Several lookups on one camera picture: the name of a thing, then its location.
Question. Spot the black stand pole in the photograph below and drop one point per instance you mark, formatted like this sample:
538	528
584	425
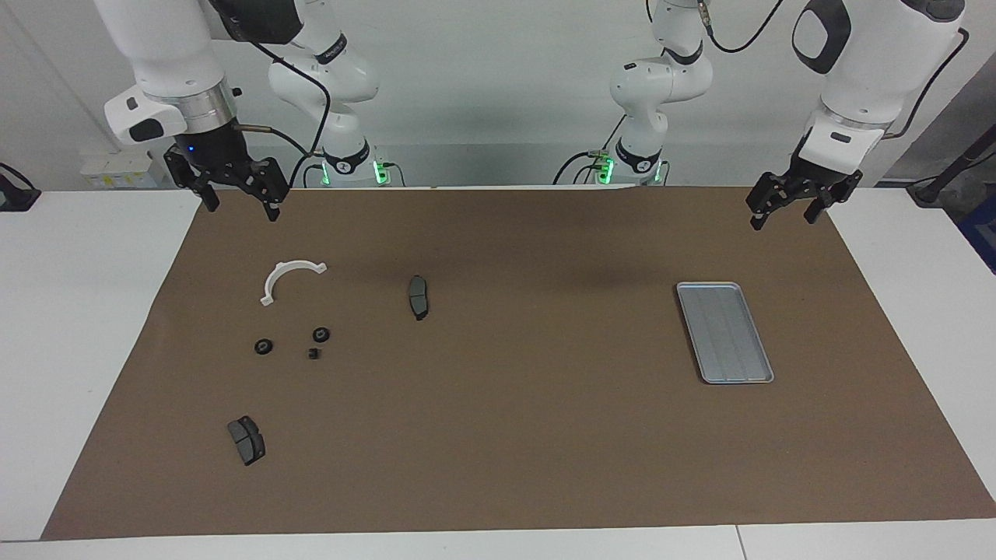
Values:
953	167

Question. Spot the dark grey grooved brake pad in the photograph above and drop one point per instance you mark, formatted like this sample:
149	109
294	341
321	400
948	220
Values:
247	442

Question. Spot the brown table mat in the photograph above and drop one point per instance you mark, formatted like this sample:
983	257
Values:
498	435

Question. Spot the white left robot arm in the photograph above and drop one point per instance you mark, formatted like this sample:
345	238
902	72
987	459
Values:
871	70

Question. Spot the black clamp mount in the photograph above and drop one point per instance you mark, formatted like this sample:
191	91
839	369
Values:
15	194

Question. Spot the blue crate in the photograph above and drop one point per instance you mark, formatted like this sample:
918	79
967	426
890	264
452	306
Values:
982	233

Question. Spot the dark grey curved brake pad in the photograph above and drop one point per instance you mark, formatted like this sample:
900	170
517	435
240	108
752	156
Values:
418	297

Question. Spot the white curved plastic bracket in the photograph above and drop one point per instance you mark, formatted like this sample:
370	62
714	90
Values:
274	276

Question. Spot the grey metal tray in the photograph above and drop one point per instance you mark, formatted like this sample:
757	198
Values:
724	334

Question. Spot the white wall socket box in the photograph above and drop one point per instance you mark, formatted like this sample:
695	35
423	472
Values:
117	169

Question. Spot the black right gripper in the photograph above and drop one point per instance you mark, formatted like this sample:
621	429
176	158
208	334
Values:
218	159

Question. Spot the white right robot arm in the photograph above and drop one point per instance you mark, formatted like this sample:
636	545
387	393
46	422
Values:
171	54

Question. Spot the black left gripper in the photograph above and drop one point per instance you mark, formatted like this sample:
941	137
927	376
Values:
805	188

